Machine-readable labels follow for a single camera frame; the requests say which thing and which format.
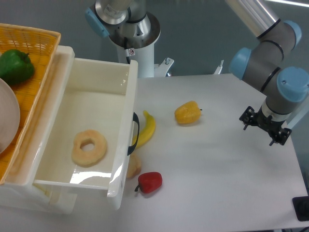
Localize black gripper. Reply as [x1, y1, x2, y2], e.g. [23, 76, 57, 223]
[239, 106, 292, 146]

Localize orange woven basket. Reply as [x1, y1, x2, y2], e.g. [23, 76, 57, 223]
[0, 23, 62, 185]

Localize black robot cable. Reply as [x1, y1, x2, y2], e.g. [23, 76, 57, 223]
[123, 37, 132, 65]

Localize yellow banana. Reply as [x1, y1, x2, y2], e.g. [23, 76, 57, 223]
[132, 110, 156, 149]

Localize red bell pepper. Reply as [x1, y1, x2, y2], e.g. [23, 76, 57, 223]
[135, 172, 163, 194]

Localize black top drawer handle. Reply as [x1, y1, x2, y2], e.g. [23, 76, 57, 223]
[126, 112, 140, 156]

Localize white drawer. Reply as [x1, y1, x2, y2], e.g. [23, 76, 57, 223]
[34, 58, 139, 210]

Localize white drawer cabinet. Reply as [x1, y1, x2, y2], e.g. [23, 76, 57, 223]
[0, 46, 77, 214]

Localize yellow bell pepper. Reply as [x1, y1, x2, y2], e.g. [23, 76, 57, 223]
[174, 101, 202, 125]

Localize green bell pepper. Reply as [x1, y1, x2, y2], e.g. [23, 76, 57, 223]
[0, 49, 35, 86]

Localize beige bread roll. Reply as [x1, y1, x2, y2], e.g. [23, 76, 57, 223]
[126, 153, 141, 179]

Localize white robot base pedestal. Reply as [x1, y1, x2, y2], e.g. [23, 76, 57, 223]
[109, 12, 174, 78]

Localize black device at table edge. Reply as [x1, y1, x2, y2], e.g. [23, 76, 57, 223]
[292, 196, 309, 221]

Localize beige donut bread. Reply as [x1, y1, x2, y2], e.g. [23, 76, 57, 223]
[71, 130, 107, 166]

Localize beige round plate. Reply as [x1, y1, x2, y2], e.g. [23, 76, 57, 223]
[0, 79, 20, 153]

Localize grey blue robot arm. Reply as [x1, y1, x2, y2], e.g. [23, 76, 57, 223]
[85, 0, 309, 145]

